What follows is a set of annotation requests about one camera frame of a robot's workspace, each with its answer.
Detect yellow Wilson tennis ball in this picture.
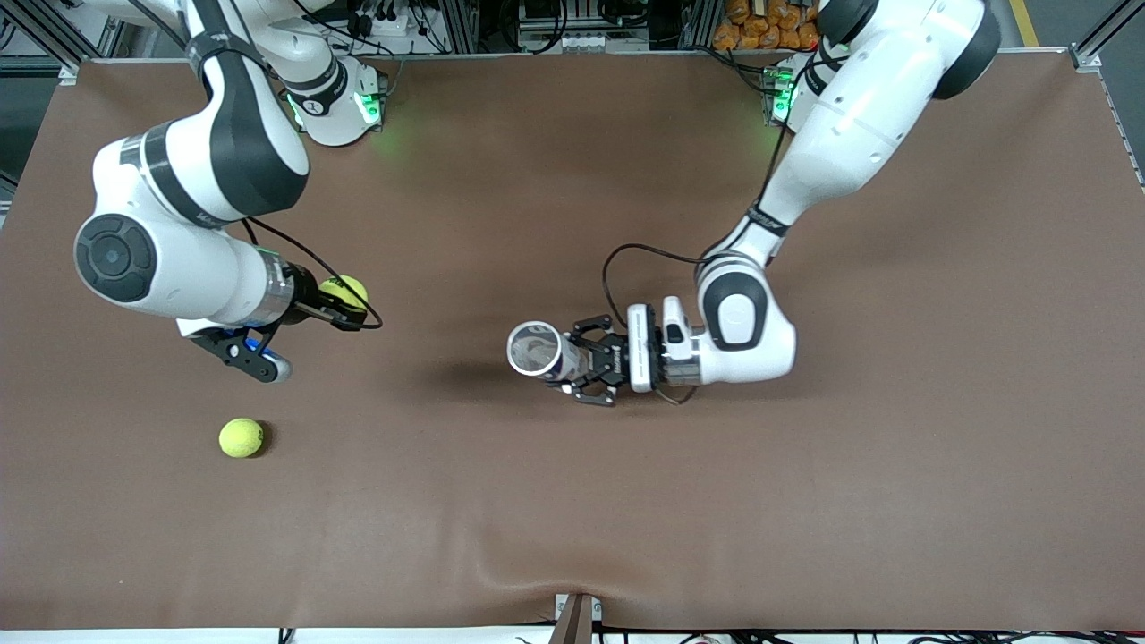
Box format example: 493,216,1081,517
319,275,369,312
218,418,266,459

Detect clear tennis ball can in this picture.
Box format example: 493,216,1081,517
506,320,591,384

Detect brown table mat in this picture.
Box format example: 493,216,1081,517
0,49,1145,631

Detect white power strip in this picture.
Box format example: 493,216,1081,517
344,0,430,38

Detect orange snack packets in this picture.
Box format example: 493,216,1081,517
713,0,821,52

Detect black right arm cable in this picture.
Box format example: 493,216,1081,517
240,215,384,332

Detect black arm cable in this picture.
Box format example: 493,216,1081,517
240,215,384,332
602,116,793,332

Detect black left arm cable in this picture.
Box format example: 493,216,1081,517
602,116,793,332

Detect aluminium frame post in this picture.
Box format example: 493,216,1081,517
680,0,715,50
443,0,479,53

